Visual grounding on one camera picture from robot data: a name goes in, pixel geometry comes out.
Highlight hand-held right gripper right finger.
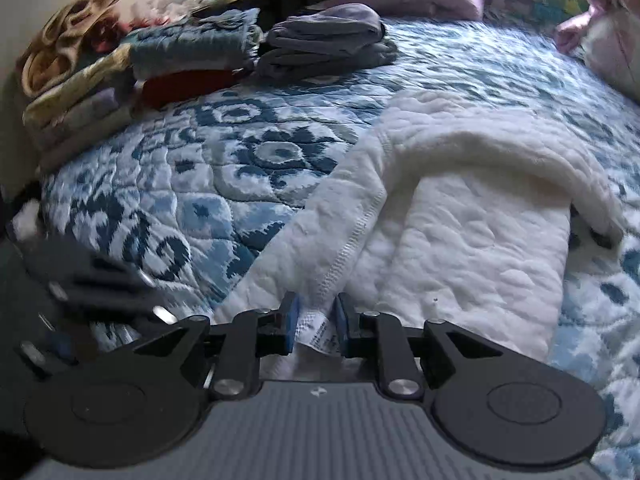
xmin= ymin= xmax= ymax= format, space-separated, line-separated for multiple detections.
xmin=334 ymin=292 xmax=506 ymax=401

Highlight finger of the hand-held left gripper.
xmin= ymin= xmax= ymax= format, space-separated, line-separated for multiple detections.
xmin=17 ymin=316 xmax=102 ymax=379
xmin=22 ymin=237 xmax=177 ymax=328

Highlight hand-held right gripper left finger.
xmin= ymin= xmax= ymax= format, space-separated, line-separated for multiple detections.
xmin=134 ymin=291 xmax=303 ymax=401

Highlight white quilted garment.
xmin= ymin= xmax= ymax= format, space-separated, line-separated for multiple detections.
xmin=212 ymin=87 xmax=626 ymax=382

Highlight dark grey folded clothes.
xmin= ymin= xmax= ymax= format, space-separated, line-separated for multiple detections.
xmin=266 ymin=4 xmax=386 ymax=56

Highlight lavender folded blanket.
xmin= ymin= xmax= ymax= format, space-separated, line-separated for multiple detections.
xmin=35 ymin=87 xmax=141 ymax=163

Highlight blue patterned bed quilt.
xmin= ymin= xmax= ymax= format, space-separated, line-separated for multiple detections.
xmin=37 ymin=16 xmax=640 ymax=467

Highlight yellow floral folded blanket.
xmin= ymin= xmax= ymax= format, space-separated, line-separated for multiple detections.
xmin=22 ymin=42 xmax=139 ymax=129

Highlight folded red garment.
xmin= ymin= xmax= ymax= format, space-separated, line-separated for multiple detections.
xmin=140 ymin=67 xmax=247 ymax=111

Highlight brown patterned blanket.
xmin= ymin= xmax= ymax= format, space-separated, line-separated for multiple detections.
xmin=15 ymin=0 xmax=124 ymax=99

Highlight denim jacket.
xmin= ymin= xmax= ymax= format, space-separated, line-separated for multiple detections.
xmin=127 ymin=8 xmax=264 ymax=81

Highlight pink cloth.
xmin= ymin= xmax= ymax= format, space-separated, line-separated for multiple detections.
xmin=555 ymin=0 xmax=640 ymax=56

